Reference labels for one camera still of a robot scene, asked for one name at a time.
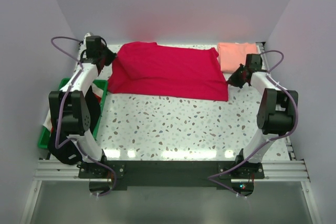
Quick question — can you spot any black mounting base plate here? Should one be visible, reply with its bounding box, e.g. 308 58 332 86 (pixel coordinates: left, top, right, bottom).
77 161 265 196

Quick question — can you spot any folded salmon pink t-shirt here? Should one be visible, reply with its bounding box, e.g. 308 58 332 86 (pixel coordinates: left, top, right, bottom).
217 42 258 73

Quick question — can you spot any aluminium frame rail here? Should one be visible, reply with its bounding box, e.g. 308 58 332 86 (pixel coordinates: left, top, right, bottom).
34 160 310 182

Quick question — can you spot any red and white t-shirt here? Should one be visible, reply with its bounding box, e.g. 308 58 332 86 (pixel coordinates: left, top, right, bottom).
43 83 106 132

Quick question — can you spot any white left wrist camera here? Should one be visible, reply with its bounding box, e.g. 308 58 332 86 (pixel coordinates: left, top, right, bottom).
83 33 93 44

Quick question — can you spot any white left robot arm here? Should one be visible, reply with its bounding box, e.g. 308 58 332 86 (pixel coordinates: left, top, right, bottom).
48 35 117 178

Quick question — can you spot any crimson red t-shirt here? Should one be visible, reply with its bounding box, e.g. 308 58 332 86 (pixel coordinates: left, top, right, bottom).
108 41 229 102

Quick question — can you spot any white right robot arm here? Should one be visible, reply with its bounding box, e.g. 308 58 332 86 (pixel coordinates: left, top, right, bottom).
227 54 298 178

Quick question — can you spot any black t-shirt with logo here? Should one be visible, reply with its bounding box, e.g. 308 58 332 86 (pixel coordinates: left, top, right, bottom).
48 88 103 165

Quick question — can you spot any green plastic bin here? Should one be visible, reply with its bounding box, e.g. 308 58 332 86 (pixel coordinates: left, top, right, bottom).
38 77 109 150

